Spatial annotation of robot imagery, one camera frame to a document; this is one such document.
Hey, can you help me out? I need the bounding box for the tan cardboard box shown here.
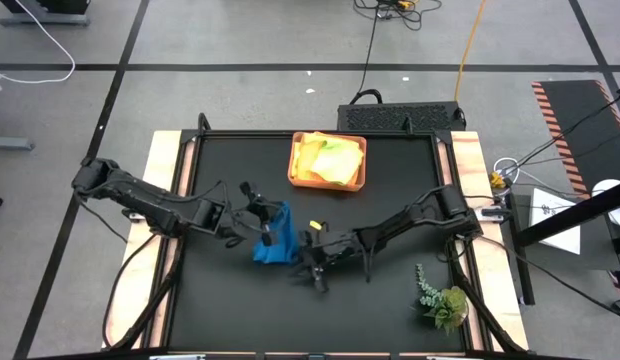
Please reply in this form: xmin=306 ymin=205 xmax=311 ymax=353
xmin=286 ymin=131 xmax=367 ymax=193

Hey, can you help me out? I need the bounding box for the black cable bundle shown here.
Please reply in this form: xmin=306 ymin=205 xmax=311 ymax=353
xmin=353 ymin=0 xmax=441 ymax=31

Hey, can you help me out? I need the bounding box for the white paper sheet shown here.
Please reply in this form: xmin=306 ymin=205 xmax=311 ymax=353
xmin=528 ymin=187 xmax=581 ymax=255

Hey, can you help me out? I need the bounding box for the orange microfiber towel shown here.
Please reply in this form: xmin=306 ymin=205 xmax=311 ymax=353
xmin=297 ymin=131 xmax=327 ymax=181

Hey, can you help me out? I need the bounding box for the white cable loop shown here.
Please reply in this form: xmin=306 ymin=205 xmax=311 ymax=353
xmin=492 ymin=157 xmax=521 ymax=184

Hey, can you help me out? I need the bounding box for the thick black cable hose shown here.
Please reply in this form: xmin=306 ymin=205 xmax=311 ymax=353
xmin=120 ymin=239 xmax=186 ymax=351
xmin=447 ymin=239 xmax=529 ymax=355

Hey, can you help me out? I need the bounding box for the yellow power cable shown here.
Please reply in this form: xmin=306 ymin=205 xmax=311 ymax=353
xmin=453 ymin=0 xmax=487 ymax=104

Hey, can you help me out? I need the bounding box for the black mat with striped edges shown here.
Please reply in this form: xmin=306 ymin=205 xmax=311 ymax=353
xmin=532 ymin=79 xmax=620 ymax=199

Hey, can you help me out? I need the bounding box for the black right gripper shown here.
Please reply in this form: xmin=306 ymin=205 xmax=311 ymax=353
xmin=288 ymin=227 xmax=365 ymax=294

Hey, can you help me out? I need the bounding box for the gray floor bar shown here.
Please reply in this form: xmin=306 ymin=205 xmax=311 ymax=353
xmin=0 ymin=137 xmax=35 ymax=151

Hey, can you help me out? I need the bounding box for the blue microfiber towel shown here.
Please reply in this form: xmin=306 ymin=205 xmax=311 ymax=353
xmin=253 ymin=200 xmax=301 ymax=266

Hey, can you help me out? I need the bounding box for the green microfiber towel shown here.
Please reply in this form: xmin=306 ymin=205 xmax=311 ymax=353
xmin=309 ymin=138 xmax=365 ymax=186

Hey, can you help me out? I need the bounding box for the black metal table frame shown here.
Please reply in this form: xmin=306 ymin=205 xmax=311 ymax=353
xmin=149 ymin=112 xmax=491 ymax=360

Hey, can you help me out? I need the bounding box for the black hanging cable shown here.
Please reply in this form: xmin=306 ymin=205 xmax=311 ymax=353
xmin=356 ymin=0 xmax=384 ymax=105

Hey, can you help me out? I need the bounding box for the black metal beam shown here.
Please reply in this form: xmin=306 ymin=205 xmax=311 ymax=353
xmin=514 ymin=192 xmax=620 ymax=249

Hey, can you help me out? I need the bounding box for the artificial green plant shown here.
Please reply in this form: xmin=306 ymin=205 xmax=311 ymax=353
xmin=417 ymin=263 xmax=470 ymax=335

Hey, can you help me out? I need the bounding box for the gray furniture foot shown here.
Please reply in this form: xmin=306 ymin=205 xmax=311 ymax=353
xmin=0 ymin=0 xmax=91 ymax=27

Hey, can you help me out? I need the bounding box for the white round object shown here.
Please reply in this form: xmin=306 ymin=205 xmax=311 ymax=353
xmin=591 ymin=178 xmax=620 ymax=226

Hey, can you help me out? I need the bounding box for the black computer case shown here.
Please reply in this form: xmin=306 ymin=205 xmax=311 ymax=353
xmin=337 ymin=101 xmax=466 ymax=134

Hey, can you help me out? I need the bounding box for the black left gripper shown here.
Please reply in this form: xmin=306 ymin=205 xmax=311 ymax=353
xmin=238 ymin=181 xmax=286 ymax=248

